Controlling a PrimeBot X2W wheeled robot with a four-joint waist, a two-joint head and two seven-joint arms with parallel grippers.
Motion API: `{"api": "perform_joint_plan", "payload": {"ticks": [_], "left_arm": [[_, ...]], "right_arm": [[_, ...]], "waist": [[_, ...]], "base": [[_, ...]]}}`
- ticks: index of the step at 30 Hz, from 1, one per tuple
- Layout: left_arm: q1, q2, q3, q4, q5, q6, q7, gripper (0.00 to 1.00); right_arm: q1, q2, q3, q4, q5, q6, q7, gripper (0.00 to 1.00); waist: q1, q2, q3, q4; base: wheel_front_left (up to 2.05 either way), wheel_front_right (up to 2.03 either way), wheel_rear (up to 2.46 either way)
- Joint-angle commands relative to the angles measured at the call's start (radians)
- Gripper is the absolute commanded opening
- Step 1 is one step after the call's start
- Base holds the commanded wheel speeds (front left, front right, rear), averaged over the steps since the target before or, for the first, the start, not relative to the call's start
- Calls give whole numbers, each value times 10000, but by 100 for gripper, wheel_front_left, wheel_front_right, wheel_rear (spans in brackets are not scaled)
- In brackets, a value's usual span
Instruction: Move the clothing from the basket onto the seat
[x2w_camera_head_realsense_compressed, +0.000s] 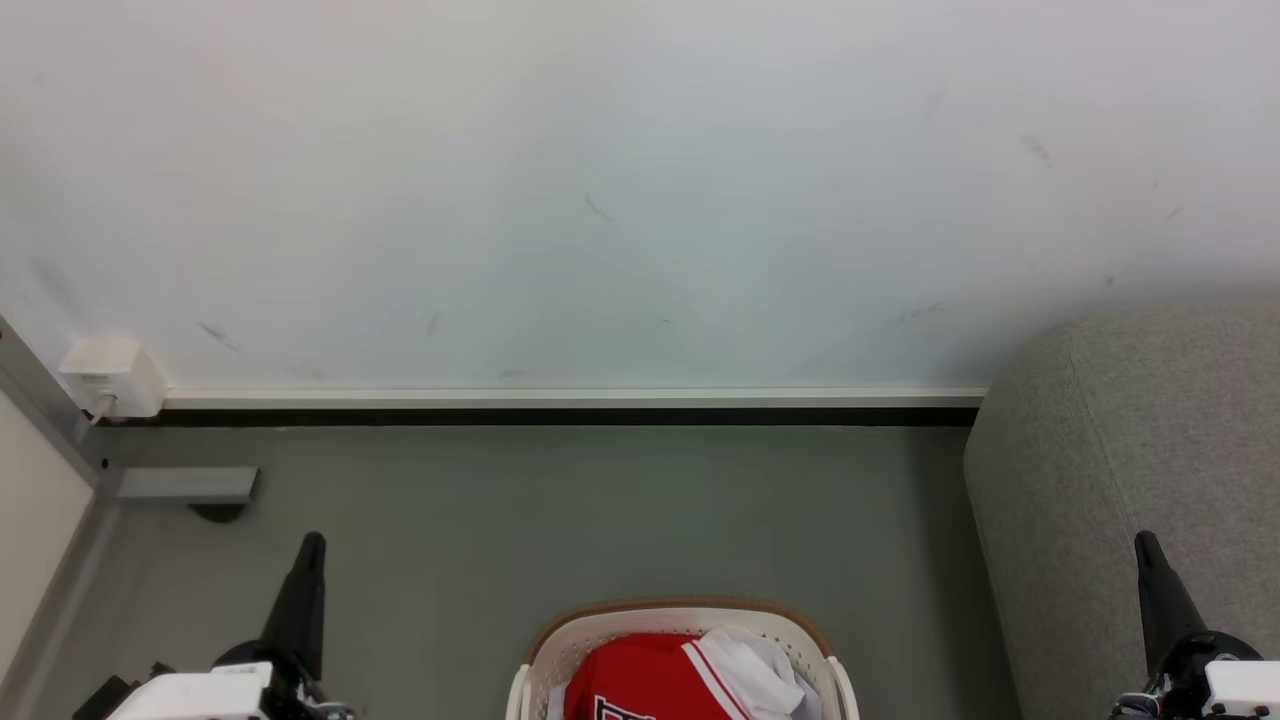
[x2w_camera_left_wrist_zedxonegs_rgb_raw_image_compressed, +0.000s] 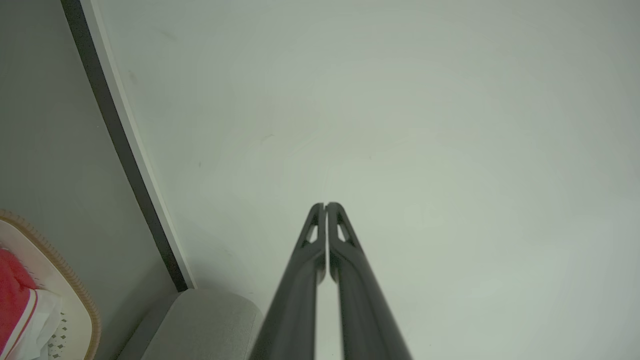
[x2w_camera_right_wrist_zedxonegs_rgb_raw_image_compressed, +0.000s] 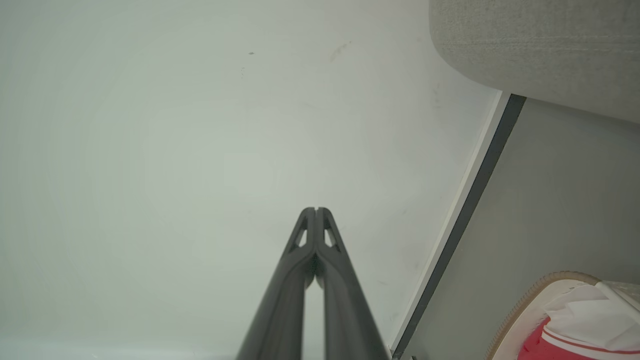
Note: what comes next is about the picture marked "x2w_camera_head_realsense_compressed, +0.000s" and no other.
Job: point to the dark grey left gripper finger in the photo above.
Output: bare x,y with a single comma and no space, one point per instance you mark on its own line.
300,610

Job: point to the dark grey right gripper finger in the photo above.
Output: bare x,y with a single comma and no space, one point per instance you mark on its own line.
1162,600

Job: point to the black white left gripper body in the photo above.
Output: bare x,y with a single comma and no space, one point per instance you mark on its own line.
200,695

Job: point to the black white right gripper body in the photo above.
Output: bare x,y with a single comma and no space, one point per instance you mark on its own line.
1215,685

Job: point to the red jersey with white stripes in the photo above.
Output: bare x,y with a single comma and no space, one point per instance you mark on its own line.
640,675

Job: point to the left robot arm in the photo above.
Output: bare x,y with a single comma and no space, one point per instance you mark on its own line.
100,700

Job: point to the grey fabric sofa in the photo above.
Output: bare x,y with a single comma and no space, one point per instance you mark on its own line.
1130,480

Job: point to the white garment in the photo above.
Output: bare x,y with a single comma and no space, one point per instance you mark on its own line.
752,672

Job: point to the black caster wheel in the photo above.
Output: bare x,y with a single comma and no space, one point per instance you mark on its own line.
217,512

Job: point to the grey metal partition foot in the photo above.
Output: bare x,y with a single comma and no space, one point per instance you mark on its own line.
185,484

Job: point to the beige partition panel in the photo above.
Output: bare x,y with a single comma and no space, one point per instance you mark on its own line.
35,530

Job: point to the white perforated laundry basket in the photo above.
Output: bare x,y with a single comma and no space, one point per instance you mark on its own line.
560,655

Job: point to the white black baseboard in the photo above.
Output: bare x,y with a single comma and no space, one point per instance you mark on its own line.
570,405

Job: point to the white wall socket box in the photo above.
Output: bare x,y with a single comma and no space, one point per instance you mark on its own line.
112,372

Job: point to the grey metal partition frame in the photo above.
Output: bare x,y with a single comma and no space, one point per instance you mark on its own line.
45,420

